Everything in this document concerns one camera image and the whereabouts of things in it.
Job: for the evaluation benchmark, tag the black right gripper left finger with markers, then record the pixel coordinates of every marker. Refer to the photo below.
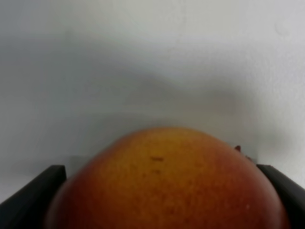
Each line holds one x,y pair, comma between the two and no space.
26,209

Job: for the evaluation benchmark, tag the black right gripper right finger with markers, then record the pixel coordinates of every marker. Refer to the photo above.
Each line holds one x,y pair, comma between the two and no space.
291,194

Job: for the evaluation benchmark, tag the red apple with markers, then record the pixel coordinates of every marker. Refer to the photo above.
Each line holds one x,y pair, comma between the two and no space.
168,178

